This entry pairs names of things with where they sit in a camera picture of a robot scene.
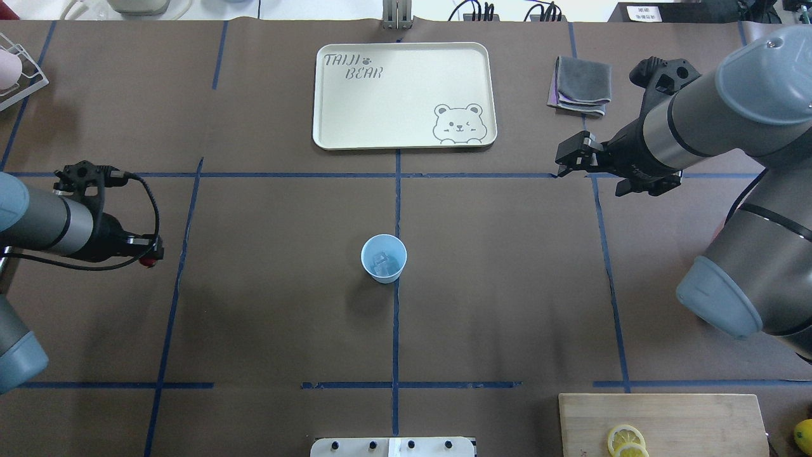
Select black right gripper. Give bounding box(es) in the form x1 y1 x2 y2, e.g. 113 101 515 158
556 117 683 197

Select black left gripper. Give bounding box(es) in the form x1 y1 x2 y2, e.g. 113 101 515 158
89 212 164 262

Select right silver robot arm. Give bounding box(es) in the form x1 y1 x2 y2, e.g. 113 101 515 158
556 24 811 362

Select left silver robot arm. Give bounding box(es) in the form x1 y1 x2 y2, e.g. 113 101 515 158
1 161 164 272

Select pink upturned cup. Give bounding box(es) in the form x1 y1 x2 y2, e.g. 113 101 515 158
0 49 22 91

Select light blue plastic cup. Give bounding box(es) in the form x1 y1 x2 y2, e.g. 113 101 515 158
360 234 409 284

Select clear ice cube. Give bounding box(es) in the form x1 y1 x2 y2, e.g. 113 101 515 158
373 251 400 277

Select grey folded cloths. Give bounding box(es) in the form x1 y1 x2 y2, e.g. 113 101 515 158
546 55 612 118

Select cream bear serving tray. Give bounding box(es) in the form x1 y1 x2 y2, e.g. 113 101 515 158
312 43 498 150

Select cream toaster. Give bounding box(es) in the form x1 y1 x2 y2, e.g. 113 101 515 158
107 0 171 17

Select wooden cutting board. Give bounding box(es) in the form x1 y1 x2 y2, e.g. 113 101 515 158
558 393 769 456

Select lemon slices stack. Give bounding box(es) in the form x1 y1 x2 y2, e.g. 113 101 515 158
606 423 650 456

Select yellow lemon upper left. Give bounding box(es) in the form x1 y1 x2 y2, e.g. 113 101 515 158
792 419 812 456

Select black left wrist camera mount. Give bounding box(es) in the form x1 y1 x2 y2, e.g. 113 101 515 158
53 160 134 216

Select white wire cup rack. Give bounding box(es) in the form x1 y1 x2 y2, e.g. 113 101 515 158
1 34 49 112

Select aluminium frame post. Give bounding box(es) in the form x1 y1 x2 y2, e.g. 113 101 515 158
382 0 414 30

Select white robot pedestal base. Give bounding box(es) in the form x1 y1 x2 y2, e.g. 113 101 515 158
310 436 478 456

